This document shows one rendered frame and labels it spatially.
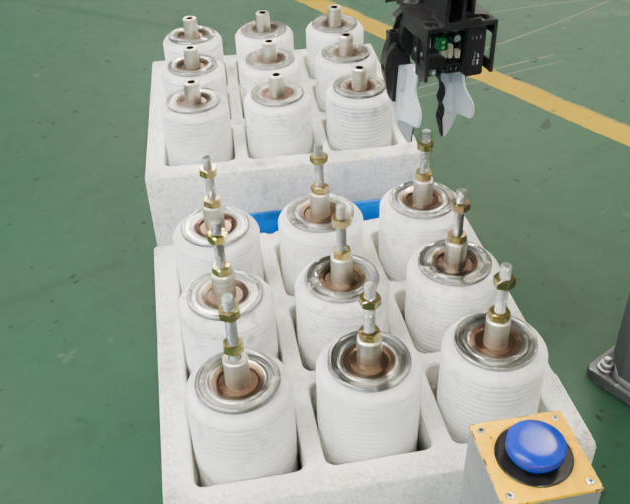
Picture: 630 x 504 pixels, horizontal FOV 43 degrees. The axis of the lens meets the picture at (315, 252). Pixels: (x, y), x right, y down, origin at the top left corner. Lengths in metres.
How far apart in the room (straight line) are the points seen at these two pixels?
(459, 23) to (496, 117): 0.89
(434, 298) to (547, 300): 0.41
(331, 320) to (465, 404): 0.15
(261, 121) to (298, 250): 0.30
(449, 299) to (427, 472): 0.17
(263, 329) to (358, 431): 0.14
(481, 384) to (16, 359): 0.67
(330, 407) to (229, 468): 0.10
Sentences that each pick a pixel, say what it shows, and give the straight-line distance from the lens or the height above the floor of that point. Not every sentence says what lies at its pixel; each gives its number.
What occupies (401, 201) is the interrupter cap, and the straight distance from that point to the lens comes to 0.92.
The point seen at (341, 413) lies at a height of 0.23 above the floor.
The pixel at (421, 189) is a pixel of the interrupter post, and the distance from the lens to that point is 0.91.
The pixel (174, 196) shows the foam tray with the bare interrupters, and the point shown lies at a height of 0.15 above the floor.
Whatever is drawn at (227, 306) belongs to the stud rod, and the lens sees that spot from 0.65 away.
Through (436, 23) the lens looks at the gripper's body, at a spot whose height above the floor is 0.48.
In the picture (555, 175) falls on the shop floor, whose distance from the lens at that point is 1.48.
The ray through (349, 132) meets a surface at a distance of 1.16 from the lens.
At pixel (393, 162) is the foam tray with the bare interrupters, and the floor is 0.17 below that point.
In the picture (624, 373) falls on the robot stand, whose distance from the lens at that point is 1.07.
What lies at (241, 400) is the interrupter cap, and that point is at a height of 0.25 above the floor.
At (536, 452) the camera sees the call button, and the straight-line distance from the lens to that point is 0.57.
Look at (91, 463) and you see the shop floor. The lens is 1.01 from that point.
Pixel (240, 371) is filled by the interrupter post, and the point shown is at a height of 0.27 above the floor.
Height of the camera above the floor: 0.77
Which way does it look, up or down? 38 degrees down
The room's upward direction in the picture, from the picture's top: 2 degrees counter-clockwise
